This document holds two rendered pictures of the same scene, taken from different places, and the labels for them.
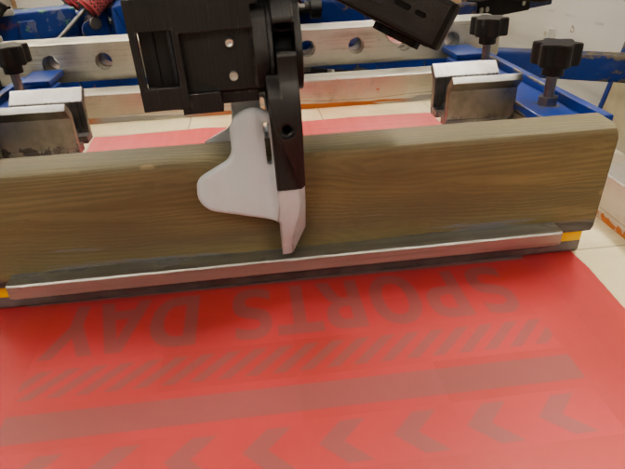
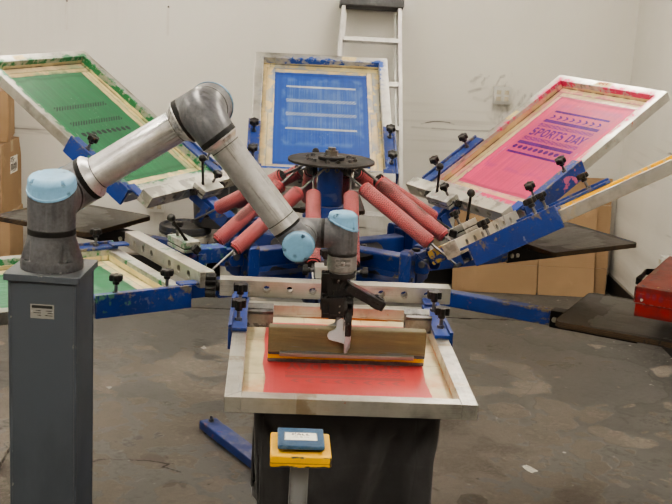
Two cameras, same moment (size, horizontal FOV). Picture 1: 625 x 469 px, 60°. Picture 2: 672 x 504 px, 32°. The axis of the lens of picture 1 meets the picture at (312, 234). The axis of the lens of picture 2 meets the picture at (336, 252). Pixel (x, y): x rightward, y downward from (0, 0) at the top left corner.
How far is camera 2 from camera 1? 273 cm
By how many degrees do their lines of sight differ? 16
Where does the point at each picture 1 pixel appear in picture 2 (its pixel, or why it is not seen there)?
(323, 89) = (363, 312)
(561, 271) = (415, 369)
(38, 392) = (289, 372)
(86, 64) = (258, 290)
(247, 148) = (339, 327)
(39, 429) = (293, 376)
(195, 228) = (324, 344)
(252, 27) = (344, 304)
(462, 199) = (388, 345)
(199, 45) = (333, 306)
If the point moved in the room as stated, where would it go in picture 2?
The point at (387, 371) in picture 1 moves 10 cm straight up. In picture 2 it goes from (364, 377) to (366, 339)
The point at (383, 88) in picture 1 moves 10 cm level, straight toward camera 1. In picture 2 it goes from (390, 315) to (385, 324)
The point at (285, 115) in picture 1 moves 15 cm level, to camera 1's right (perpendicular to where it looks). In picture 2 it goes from (348, 321) to (407, 325)
